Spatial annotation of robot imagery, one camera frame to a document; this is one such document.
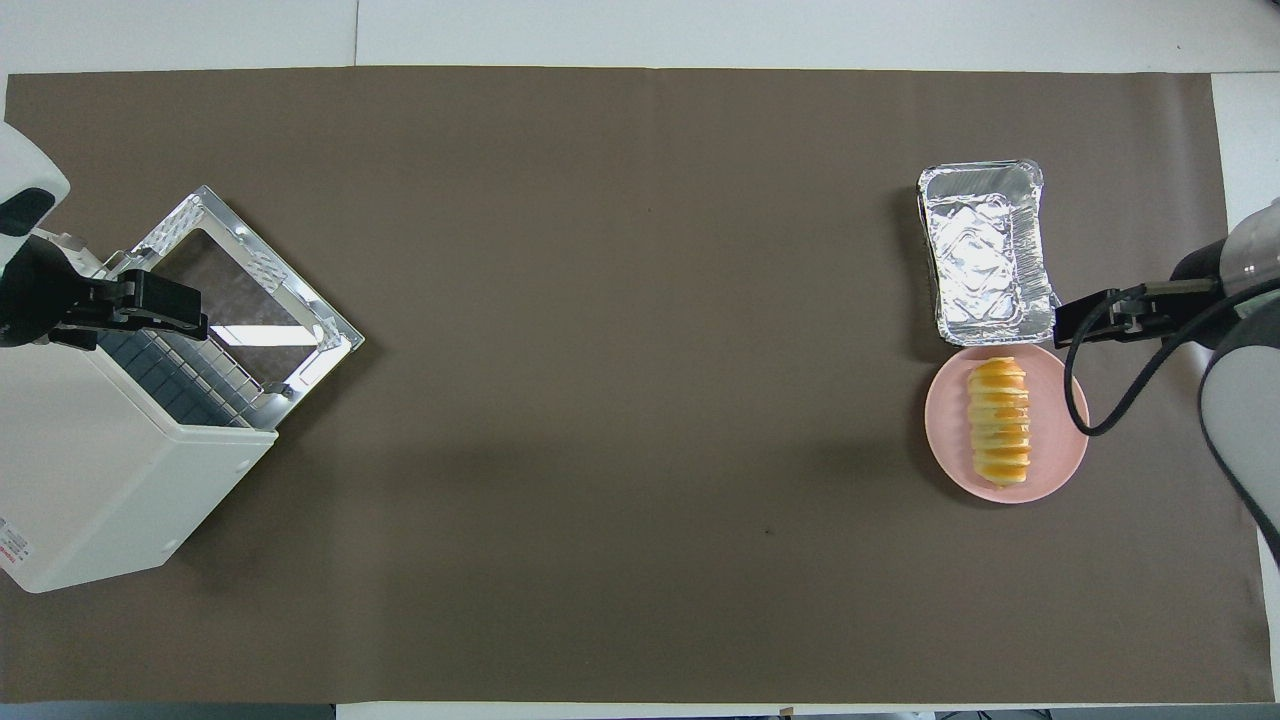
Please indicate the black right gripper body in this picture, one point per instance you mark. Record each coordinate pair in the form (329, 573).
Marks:
(1200, 265)

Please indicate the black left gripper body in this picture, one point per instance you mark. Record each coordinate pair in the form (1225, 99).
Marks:
(35, 290)

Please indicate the aluminium foil tray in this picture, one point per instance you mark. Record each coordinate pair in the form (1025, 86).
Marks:
(980, 250)

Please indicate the golden spiral bread roll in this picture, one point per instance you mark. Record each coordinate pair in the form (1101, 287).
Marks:
(1000, 420)

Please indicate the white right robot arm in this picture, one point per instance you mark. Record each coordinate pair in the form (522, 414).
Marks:
(1240, 400)

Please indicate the glass oven door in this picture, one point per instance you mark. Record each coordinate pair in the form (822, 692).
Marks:
(240, 290)

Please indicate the metal oven rack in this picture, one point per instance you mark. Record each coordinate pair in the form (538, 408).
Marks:
(190, 385)

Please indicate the cream toaster oven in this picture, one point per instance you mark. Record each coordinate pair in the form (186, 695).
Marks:
(90, 470)

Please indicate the pink round plate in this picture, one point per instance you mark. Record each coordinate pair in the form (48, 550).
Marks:
(1050, 440)

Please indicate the brown table mat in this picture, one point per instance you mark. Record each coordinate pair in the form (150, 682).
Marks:
(640, 400)

